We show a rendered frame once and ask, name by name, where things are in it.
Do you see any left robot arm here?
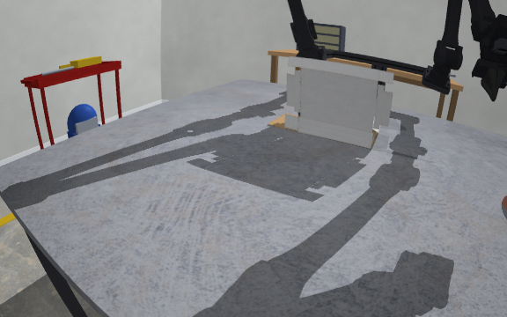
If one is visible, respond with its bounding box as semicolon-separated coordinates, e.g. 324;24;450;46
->
424;0;507;91

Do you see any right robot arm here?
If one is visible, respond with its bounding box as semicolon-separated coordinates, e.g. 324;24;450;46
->
287;0;324;60

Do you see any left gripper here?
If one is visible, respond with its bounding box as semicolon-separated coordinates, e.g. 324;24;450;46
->
472;58;507;101

